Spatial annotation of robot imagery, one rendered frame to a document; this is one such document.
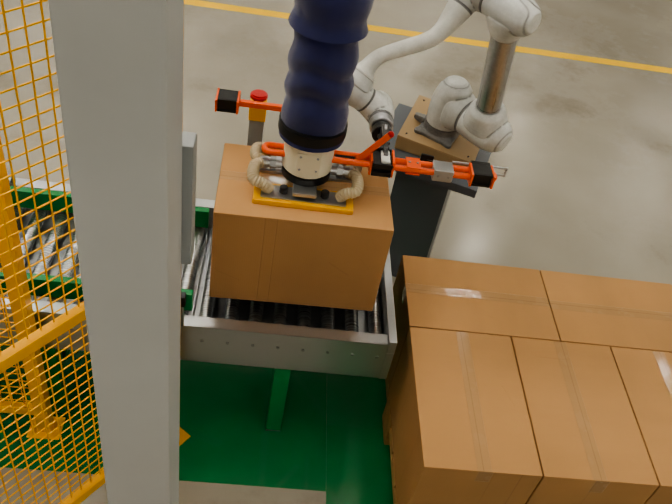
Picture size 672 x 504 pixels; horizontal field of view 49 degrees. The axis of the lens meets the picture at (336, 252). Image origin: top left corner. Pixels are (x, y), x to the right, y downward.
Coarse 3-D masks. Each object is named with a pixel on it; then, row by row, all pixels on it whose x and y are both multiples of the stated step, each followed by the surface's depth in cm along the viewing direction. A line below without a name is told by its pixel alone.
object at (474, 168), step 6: (474, 168) 252; (480, 168) 253; (486, 168) 253; (492, 168) 254; (474, 174) 250; (480, 174) 250; (486, 174) 251; (492, 174) 251; (468, 180) 253; (474, 180) 252; (480, 180) 252; (486, 180) 252; (492, 180) 251; (480, 186) 253; (486, 186) 253; (492, 186) 252
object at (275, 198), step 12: (276, 192) 247; (288, 192) 248; (324, 192) 247; (264, 204) 245; (276, 204) 245; (288, 204) 245; (300, 204) 245; (312, 204) 246; (324, 204) 247; (336, 204) 247; (348, 204) 249
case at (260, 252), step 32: (224, 160) 260; (224, 192) 247; (384, 192) 260; (224, 224) 242; (256, 224) 242; (288, 224) 242; (320, 224) 243; (352, 224) 244; (384, 224) 247; (224, 256) 252; (256, 256) 252; (288, 256) 252; (320, 256) 252; (352, 256) 253; (384, 256) 253; (224, 288) 262; (256, 288) 262; (288, 288) 263; (320, 288) 263; (352, 288) 263
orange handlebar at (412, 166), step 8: (240, 104) 264; (248, 104) 264; (256, 104) 264; (264, 104) 264; (272, 104) 265; (280, 104) 266; (264, 144) 246; (272, 144) 247; (280, 144) 248; (264, 152) 245; (272, 152) 244; (280, 152) 245; (336, 152) 250; (344, 152) 250; (352, 152) 251; (336, 160) 247; (344, 160) 247; (352, 160) 247; (360, 160) 248; (368, 160) 252; (400, 160) 252; (408, 160) 251; (416, 160) 252; (400, 168) 249; (408, 168) 249; (416, 168) 249; (424, 168) 250; (456, 168) 254; (464, 168) 254; (456, 176) 251; (464, 176) 251; (496, 176) 254
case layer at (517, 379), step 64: (448, 320) 283; (512, 320) 288; (576, 320) 294; (640, 320) 299; (448, 384) 260; (512, 384) 264; (576, 384) 269; (640, 384) 274; (448, 448) 240; (512, 448) 244; (576, 448) 248; (640, 448) 252
